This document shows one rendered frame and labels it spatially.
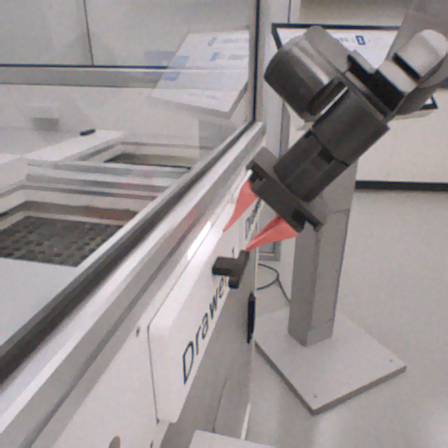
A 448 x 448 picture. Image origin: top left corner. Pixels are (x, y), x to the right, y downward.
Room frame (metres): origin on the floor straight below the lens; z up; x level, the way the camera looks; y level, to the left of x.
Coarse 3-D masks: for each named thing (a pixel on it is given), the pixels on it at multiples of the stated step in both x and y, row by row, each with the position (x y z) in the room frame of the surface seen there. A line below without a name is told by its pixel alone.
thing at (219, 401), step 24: (240, 288) 0.71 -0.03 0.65; (240, 312) 0.72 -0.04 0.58; (216, 336) 0.50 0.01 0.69; (240, 336) 0.72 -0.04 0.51; (216, 360) 0.50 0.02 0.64; (240, 360) 0.73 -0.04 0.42; (192, 384) 0.38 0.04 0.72; (216, 384) 0.50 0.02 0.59; (240, 384) 0.74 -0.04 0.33; (192, 408) 0.38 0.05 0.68; (216, 408) 0.50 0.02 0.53; (240, 408) 0.74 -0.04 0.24; (168, 432) 0.30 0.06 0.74; (192, 432) 0.37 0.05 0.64; (216, 432) 0.48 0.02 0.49; (240, 432) 0.75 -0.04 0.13
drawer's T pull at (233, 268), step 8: (240, 256) 0.39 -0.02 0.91; (248, 256) 0.40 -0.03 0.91; (216, 264) 0.37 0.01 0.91; (224, 264) 0.37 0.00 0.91; (232, 264) 0.37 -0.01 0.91; (240, 264) 0.37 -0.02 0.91; (216, 272) 0.37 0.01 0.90; (224, 272) 0.36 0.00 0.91; (232, 272) 0.35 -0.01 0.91; (240, 272) 0.35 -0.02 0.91; (232, 280) 0.34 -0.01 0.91; (240, 280) 0.35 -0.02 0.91; (232, 288) 0.34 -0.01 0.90
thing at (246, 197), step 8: (256, 176) 0.40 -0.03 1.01; (248, 184) 0.39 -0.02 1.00; (240, 192) 0.38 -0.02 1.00; (248, 192) 0.37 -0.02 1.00; (240, 200) 0.38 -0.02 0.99; (248, 200) 0.38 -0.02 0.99; (240, 208) 0.38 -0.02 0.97; (232, 216) 0.39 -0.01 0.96; (240, 216) 0.39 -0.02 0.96; (232, 224) 0.40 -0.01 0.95
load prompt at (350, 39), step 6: (294, 36) 1.20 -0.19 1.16; (336, 36) 1.27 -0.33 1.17; (342, 36) 1.28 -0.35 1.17; (348, 36) 1.29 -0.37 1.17; (354, 36) 1.30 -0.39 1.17; (360, 36) 1.31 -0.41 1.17; (366, 36) 1.32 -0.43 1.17; (372, 36) 1.33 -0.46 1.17; (342, 42) 1.26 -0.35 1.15; (348, 42) 1.27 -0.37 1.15; (354, 42) 1.28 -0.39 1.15; (360, 42) 1.29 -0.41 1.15; (366, 42) 1.30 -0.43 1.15; (372, 42) 1.31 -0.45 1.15
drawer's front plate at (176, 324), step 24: (216, 240) 0.40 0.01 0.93; (192, 264) 0.34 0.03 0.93; (192, 288) 0.30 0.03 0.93; (216, 288) 0.39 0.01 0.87; (168, 312) 0.26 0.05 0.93; (192, 312) 0.30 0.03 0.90; (216, 312) 0.39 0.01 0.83; (168, 336) 0.24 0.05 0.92; (192, 336) 0.30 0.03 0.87; (168, 360) 0.24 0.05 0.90; (168, 384) 0.24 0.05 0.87; (168, 408) 0.24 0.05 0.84
